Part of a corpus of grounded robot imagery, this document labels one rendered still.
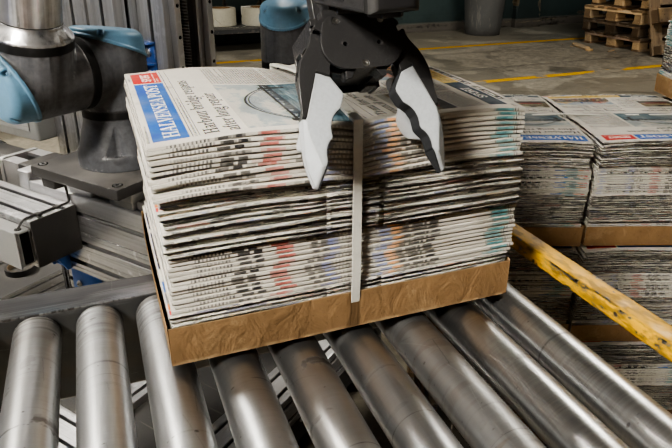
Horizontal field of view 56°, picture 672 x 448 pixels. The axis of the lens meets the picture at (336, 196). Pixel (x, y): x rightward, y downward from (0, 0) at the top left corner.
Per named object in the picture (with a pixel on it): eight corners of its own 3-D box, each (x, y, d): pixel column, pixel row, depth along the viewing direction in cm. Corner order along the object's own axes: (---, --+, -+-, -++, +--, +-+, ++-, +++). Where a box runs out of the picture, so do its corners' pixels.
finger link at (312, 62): (334, 137, 52) (359, 45, 54) (340, 132, 50) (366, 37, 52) (280, 118, 51) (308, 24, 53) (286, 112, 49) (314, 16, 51)
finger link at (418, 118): (439, 164, 59) (383, 84, 59) (471, 150, 54) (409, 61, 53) (415, 182, 58) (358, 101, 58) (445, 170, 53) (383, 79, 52)
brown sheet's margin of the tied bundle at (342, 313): (299, 216, 91) (298, 189, 90) (381, 320, 67) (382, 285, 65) (259, 223, 89) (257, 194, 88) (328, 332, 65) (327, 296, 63)
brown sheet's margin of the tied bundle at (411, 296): (398, 201, 96) (399, 175, 95) (508, 292, 72) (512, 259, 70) (299, 216, 91) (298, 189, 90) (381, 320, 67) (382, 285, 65)
